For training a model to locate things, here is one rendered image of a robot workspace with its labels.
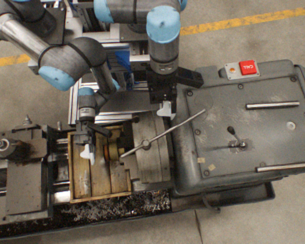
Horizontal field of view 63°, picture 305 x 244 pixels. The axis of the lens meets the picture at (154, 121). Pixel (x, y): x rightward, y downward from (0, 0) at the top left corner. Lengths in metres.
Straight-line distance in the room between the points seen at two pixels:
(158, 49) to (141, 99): 1.55
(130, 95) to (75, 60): 1.29
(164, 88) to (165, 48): 0.15
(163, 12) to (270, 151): 0.65
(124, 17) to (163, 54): 0.15
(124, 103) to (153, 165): 1.23
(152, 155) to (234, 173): 0.30
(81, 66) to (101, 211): 0.97
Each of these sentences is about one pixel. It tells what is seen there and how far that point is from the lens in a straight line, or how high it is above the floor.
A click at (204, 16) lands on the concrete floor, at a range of 2.93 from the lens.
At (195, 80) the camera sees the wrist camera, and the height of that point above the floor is 1.52.
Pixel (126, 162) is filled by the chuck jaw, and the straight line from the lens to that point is 1.08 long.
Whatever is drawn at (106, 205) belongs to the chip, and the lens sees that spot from 1.62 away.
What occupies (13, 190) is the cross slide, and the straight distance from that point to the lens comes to 1.38.
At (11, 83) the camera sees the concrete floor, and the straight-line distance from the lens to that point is 2.83.
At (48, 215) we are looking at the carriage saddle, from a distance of 1.35.
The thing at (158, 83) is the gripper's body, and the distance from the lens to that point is 0.72.
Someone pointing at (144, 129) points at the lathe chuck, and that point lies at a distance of 0.97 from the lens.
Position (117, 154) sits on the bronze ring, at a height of 1.12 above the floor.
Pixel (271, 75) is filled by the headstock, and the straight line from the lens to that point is 1.14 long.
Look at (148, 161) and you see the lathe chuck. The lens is 0.97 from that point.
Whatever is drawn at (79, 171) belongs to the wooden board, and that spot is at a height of 0.89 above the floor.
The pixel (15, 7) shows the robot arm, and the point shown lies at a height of 1.36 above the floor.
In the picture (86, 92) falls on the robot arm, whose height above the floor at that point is 1.12.
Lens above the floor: 2.17
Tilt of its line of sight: 71 degrees down
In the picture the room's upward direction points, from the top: 3 degrees counter-clockwise
